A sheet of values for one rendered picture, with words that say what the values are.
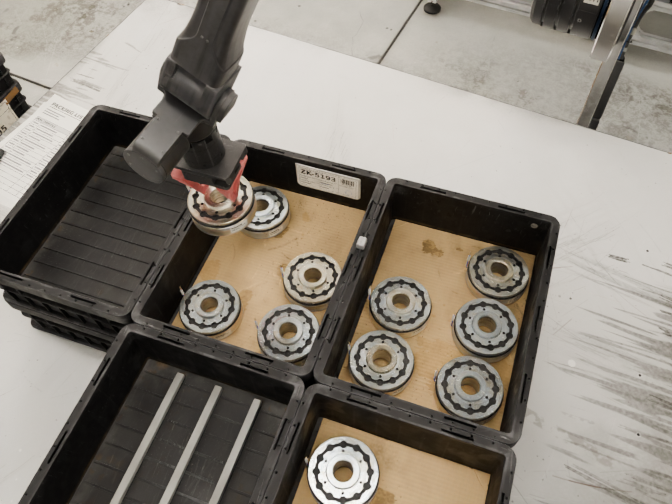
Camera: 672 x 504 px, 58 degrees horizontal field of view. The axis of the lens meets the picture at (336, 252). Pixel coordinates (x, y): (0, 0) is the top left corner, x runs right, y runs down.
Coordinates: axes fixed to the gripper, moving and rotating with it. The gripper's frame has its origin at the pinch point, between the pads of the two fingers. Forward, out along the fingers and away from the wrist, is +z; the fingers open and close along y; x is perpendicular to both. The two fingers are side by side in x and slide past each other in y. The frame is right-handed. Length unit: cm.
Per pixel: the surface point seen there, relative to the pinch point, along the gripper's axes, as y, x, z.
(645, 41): 81, 180, 102
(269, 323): 10.2, -11.6, 17.4
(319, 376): 22.6, -19.6, 10.0
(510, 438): 50, -20, 10
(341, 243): 15.5, 8.7, 21.4
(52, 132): -65, 24, 34
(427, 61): -2, 156, 112
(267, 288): 6.3, -4.4, 20.6
